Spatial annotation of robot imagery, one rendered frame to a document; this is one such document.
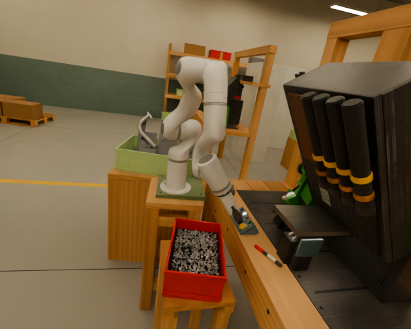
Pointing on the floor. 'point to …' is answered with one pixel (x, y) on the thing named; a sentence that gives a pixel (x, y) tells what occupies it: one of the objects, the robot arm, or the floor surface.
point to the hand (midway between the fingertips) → (237, 215)
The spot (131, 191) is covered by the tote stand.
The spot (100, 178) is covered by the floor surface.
